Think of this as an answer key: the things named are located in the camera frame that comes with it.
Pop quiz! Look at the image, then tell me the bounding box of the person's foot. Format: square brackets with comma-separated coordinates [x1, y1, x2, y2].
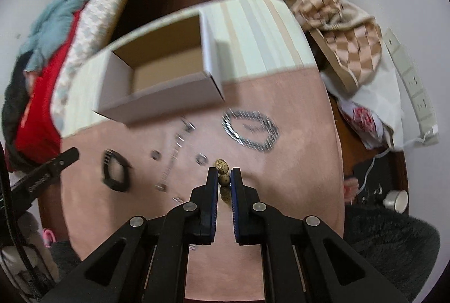
[343, 177, 359, 204]

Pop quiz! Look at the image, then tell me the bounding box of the blue blanket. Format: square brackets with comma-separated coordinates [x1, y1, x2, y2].
[19, 0, 89, 73]

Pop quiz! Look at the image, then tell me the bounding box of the black fuzzy garment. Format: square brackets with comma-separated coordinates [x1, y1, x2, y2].
[1, 51, 36, 173]

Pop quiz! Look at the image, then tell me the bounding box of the chunky silver chain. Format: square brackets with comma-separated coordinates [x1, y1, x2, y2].
[220, 108, 282, 153]

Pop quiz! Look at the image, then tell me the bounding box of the white cardboard box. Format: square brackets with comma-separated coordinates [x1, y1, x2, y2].
[94, 12, 224, 125]

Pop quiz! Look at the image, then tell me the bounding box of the thin silver necklace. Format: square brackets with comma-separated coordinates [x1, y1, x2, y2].
[154, 115, 196, 203]

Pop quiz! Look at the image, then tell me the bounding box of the white power strip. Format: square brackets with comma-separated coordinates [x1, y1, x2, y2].
[383, 28, 438, 145]

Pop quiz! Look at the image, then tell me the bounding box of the white cable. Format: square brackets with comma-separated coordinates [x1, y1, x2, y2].
[356, 131, 430, 198]

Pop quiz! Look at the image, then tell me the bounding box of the dark fuzzy clothing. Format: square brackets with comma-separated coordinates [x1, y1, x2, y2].
[343, 205, 440, 302]

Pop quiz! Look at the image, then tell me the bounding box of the white plastic bag red print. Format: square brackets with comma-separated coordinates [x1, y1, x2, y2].
[320, 53, 404, 150]

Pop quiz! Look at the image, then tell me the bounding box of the black smart band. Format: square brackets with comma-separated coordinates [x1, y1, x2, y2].
[103, 149, 131, 192]

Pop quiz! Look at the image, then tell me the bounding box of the wooden bead bracelet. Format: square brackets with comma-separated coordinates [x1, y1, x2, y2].
[213, 157, 233, 205]

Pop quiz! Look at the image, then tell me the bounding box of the bed with checkered mattress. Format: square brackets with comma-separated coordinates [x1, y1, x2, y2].
[49, 0, 127, 133]

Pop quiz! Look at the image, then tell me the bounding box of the brown checkered cloth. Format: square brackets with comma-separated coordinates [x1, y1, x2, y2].
[284, 0, 382, 93]

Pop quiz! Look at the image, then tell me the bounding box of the red blanket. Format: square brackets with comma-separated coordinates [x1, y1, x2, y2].
[15, 2, 88, 167]

